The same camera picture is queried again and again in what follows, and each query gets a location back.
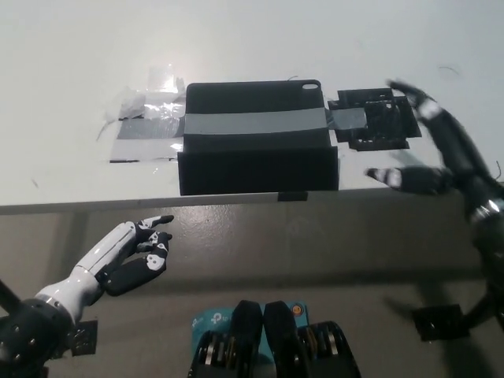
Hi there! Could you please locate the crumpled clear tape piece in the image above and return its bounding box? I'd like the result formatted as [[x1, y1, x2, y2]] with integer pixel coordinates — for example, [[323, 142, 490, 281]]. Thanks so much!
[[117, 88, 187, 121]]

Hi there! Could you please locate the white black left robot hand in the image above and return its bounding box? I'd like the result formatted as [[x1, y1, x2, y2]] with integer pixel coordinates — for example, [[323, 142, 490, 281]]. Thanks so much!
[[35, 214, 175, 322]]

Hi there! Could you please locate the black printed lattice frame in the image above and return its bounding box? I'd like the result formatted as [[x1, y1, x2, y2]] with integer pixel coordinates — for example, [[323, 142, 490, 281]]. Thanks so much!
[[326, 87, 422, 151]]

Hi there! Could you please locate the black folded tablet cover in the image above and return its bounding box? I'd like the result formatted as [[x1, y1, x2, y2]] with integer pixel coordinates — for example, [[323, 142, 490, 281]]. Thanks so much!
[[176, 80, 340, 197]]

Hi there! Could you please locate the teal router box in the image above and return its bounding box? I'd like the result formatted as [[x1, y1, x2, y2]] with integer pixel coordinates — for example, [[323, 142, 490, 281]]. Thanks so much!
[[191, 302, 313, 360]]

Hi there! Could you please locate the grey tape strip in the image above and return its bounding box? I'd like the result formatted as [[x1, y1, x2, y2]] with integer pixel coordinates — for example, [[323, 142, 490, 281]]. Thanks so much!
[[116, 107, 371, 141]]

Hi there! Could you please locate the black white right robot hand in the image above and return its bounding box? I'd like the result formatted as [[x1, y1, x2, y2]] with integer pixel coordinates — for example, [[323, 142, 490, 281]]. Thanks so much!
[[365, 80, 504, 222]]

